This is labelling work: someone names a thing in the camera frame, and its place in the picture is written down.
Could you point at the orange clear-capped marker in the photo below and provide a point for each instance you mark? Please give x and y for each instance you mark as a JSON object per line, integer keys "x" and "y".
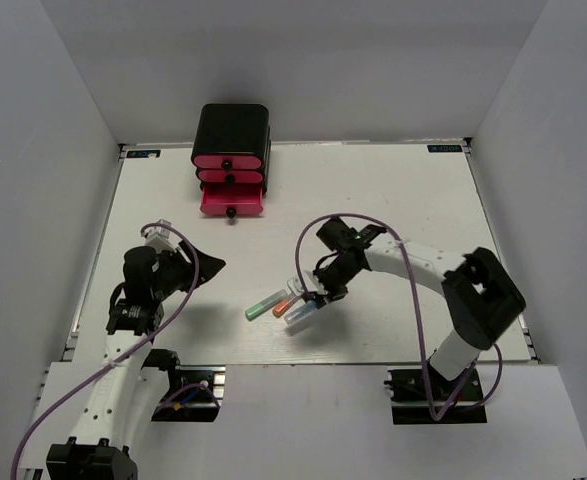
{"x": 284, "y": 305}

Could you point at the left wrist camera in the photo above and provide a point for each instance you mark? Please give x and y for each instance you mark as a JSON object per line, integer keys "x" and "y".
{"x": 158, "y": 237}

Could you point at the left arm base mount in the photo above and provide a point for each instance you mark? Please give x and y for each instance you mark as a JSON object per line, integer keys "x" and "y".
{"x": 194, "y": 396}

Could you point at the black drawer cabinet shell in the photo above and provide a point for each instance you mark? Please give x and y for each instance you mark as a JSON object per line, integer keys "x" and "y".
{"x": 242, "y": 129}

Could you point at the left blue table sticker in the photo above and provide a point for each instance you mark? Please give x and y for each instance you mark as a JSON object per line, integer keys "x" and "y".
{"x": 143, "y": 154}

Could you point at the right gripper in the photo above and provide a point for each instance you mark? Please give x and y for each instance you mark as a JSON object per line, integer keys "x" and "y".
{"x": 333, "y": 293}

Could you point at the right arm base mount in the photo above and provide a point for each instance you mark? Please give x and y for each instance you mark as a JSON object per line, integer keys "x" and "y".
{"x": 409, "y": 404}

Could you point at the green capped marker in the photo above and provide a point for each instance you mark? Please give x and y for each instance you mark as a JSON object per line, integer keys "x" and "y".
{"x": 264, "y": 305}

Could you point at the pink drawer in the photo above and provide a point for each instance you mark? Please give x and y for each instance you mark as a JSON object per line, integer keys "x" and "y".
{"x": 228, "y": 162}
{"x": 231, "y": 200}
{"x": 230, "y": 177}

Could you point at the pink bottom drawer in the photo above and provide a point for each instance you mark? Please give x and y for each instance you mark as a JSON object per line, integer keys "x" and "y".
{"x": 231, "y": 200}

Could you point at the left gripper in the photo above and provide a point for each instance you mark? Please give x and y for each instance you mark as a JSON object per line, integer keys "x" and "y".
{"x": 209, "y": 267}

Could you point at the pink top drawer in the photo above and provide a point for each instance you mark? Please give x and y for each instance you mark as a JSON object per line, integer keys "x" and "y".
{"x": 228, "y": 162}

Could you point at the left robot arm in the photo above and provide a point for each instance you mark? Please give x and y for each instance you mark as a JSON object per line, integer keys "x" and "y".
{"x": 138, "y": 375}

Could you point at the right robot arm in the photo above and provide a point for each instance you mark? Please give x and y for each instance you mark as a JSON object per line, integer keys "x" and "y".
{"x": 482, "y": 299}

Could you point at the blue table sticker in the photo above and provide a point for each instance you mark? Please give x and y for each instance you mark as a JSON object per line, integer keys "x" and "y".
{"x": 143, "y": 154}
{"x": 444, "y": 148}

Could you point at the blue clear-capped marker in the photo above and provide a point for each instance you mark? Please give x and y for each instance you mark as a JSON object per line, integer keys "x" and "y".
{"x": 299, "y": 314}

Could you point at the right blue table sticker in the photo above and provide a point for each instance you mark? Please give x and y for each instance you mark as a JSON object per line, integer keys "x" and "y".
{"x": 444, "y": 148}

